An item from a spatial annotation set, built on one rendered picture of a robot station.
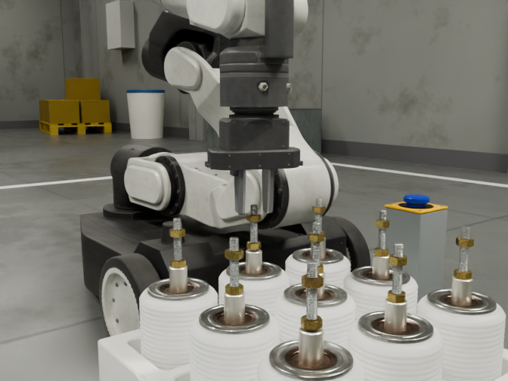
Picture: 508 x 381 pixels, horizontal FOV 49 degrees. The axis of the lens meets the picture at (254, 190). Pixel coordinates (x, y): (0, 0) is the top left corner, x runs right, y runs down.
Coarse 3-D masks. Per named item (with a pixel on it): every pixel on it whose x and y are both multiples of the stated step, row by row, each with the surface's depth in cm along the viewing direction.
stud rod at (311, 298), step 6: (312, 264) 48; (312, 270) 49; (312, 276) 49; (312, 294) 49; (306, 300) 49; (312, 300) 49; (306, 306) 50; (312, 306) 49; (306, 312) 50; (312, 312) 49; (312, 318) 49; (312, 330) 49
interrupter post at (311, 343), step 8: (304, 336) 49; (312, 336) 49; (320, 336) 49; (304, 344) 49; (312, 344) 49; (320, 344) 49; (304, 352) 49; (312, 352) 49; (320, 352) 49; (304, 360) 49; (312, 360) 49; (320, 360) 50
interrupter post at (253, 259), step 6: (246, 252) 75; (252, 252) 74; (258, 252) 75; (246, 258) 75; (252, 258) 74; (258, 258) 75; (246, 264) 75; (252, 264) 75; (258, 264) 75; (246, 270) 75; (252, 270) 75; (258, 270) 75
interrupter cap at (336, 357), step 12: (276, 348) 52; (288, 348) 52; (324, 348) 52; (336, 348) 52; (276, 360) 50; (288, 360) 50; (324, 360) 50; (336, 360) 50; (348, 360) 50; (288, 372) 47; (300, 372) 48; (312, 372) 48; (324, 372) 48; (336, 372) 47; (348, 372) 48
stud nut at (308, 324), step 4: (304, 316) 50; (304, 320) 49; (308, 320) 49; (312, 320) 49; (316, 320) 49; (320, 320) 49; (304, 324) 49; (308, 324) 49; (312, 324) 49; (316, 324) 49; (320, 324) 49; (304, 328) 49; (308, 328) 49; (312, 328) 49; (316, 328) 49; (320, 328) 49
